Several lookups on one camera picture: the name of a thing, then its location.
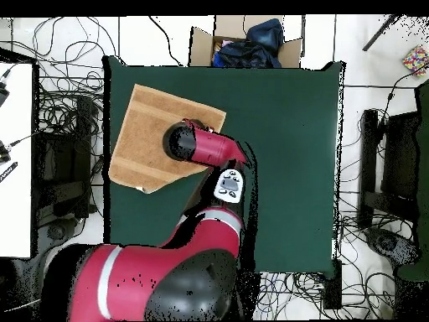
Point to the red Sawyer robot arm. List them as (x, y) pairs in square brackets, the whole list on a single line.
[(211, 147)]

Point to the cardboard box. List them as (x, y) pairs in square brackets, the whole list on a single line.
[(201, 47)]

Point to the orange terry towel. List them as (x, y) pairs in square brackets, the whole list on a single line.
[(144, 141)]

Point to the black equipment stand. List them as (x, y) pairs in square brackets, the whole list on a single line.
[(63, 161), (399, 157)]

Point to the dark green table cloth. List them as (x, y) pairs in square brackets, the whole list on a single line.
[(285, 151)]

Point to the colourful dotted item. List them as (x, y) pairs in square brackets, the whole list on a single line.
[(415, 60)]

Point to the white side table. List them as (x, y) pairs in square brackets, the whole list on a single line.
[(15, 167)]

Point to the dark blue clothing pile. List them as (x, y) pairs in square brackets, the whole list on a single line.
[(254, 50)]

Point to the grey metal bar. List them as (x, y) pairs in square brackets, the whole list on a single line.
[(380, 33)]

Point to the green covered furniture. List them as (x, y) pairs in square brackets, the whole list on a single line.
[(423, 201)]

